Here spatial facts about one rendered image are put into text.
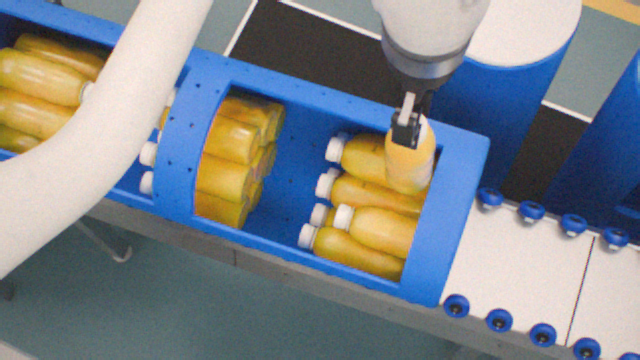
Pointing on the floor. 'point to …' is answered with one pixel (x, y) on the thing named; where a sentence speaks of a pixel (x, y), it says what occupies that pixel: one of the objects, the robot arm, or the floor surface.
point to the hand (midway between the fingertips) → (412, 118)
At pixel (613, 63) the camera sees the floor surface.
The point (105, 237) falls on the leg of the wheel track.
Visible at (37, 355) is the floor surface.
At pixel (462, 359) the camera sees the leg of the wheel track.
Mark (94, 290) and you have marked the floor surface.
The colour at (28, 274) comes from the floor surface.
